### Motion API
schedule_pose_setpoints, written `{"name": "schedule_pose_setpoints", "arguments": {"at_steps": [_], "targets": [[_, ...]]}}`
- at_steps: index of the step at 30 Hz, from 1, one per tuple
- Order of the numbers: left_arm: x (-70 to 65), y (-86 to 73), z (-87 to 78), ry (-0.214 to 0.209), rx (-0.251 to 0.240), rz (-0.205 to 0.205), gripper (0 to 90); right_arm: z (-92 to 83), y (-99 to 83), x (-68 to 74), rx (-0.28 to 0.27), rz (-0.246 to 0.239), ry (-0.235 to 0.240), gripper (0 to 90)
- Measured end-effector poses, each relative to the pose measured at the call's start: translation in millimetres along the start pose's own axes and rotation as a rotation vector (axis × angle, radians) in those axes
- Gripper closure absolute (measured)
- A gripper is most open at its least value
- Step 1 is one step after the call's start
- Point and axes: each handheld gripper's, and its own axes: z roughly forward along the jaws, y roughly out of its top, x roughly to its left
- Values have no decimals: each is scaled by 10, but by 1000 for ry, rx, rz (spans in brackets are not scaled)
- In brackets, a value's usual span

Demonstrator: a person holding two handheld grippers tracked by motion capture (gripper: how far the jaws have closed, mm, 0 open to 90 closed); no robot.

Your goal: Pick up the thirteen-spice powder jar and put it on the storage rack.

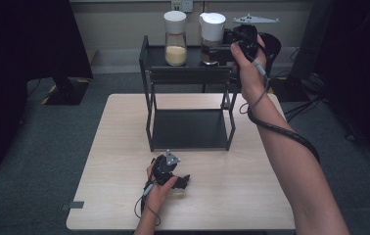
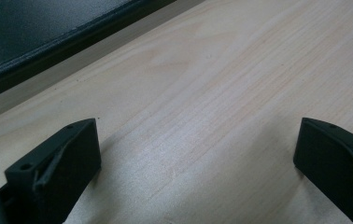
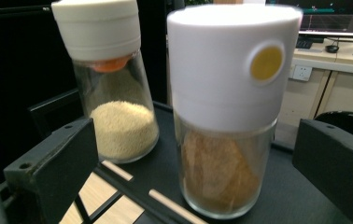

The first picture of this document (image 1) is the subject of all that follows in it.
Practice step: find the glass jar of dark liquid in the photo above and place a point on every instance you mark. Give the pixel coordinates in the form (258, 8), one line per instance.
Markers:
(211, 26)

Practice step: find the dark curtain with stand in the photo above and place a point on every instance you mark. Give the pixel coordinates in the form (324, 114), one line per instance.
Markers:
(352, 65)

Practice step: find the black stand base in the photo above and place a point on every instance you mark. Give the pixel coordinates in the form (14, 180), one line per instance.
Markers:
(70, 93)

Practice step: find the grey tape marker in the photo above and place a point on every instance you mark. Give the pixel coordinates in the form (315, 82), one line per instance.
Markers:
(75, 205)

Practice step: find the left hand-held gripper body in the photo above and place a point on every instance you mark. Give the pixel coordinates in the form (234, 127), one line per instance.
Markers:
(163, 169)

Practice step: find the white wall outlet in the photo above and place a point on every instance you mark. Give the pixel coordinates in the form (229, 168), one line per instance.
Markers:
(182, 5)

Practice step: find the person's left hand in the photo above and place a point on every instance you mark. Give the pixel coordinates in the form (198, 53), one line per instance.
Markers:
(158, 196)

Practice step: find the black curtain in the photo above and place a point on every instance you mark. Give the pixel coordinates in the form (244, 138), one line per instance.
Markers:
(16, 65)

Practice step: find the person's right hand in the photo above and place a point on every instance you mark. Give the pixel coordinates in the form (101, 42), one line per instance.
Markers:
(250, 75)

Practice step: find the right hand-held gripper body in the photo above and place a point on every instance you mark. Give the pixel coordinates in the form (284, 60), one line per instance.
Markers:
(246, 36)

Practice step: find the black two-tier metal rack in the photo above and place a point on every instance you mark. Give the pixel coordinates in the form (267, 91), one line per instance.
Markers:
(189, 129)

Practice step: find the black rounded object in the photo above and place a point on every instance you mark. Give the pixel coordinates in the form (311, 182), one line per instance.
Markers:
(272, 45)

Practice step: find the glass jar of yellow grains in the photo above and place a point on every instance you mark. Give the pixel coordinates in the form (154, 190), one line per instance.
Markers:
(175, 49)

